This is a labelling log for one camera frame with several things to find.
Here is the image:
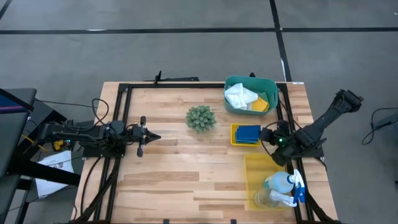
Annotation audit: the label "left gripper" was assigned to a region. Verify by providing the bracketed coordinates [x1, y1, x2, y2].
[132, 116, 162, 158]

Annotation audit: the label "yellow cloth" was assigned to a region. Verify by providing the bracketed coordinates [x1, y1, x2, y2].
[251, 96, 270, 112]

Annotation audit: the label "small yellow slotted basket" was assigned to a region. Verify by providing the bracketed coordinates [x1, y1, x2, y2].
[230, 123, 263, 147]

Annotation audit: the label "translucent yellow plastic bin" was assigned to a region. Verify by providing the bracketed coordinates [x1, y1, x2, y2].
[244, 152, 295, 211]

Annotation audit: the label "white cloth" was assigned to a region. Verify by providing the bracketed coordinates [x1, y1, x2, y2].
[224, 83, 259, 110]

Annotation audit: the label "spray bottle with blue liquid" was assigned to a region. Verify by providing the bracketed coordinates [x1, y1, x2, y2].
[263, 169, 307, 205]

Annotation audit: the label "clear plastic cup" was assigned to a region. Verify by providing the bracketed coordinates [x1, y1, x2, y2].
[253, 187, 279, 208]

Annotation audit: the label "teal plastic bin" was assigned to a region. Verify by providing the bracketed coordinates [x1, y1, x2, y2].
[223, 75, 279, 116]

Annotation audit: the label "artificial green potted plant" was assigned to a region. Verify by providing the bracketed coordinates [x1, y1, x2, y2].
[185, 105, 217, 133]

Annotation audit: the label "yellow black device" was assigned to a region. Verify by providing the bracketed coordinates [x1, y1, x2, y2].
[51, 138, 75, 152]

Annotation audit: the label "white paper sheets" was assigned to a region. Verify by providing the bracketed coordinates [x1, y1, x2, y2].
[35, 150, 75, 198]

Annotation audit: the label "black workbench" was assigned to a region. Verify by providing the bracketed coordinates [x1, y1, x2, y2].
[0, 88, 82, 224]

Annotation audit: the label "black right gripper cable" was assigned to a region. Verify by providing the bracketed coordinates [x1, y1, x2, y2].
[260, 121, 282, 157]

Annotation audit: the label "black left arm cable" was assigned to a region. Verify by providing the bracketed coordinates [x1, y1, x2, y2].
[92, 98, 109, 127]

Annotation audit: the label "black mount bracket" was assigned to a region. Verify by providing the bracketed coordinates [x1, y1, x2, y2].
[152, 70, 200, 83]

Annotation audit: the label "black aluminium table frame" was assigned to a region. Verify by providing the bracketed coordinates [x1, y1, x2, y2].
[73, 81, 341, 224]

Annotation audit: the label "black floor cable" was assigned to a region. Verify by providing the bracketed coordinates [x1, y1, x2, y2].
[34, 98, 94, 110]
[362, 107, 398, 146]

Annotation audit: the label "yellow strap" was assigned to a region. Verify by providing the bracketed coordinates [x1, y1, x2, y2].
[21, 133, 49, 153]

